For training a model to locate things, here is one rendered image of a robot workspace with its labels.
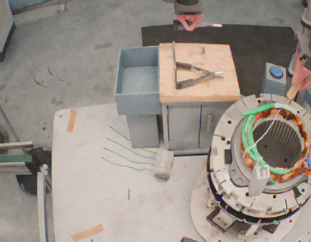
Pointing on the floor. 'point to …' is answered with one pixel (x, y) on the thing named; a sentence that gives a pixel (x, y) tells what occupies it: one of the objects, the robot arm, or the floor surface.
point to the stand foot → (29, 183)
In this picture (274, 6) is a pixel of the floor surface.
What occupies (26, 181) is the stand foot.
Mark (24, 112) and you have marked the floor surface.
